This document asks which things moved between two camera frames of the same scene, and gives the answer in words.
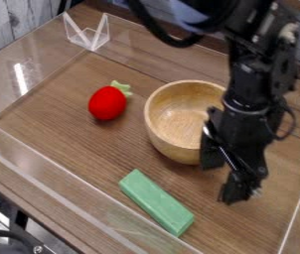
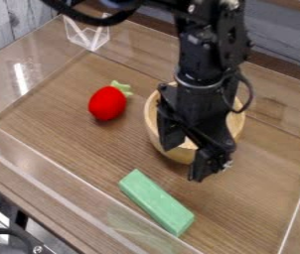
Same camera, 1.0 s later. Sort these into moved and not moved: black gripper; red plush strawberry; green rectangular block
Moved: black gripper
Not moved: green rectangular block; red plush strawberry
